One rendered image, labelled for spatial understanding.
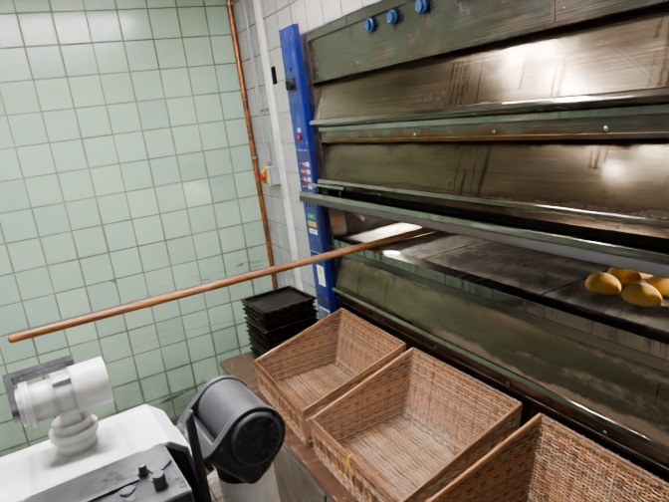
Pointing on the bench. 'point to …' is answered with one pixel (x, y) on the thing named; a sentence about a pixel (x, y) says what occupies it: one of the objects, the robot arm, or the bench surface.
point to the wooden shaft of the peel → (208, 287)
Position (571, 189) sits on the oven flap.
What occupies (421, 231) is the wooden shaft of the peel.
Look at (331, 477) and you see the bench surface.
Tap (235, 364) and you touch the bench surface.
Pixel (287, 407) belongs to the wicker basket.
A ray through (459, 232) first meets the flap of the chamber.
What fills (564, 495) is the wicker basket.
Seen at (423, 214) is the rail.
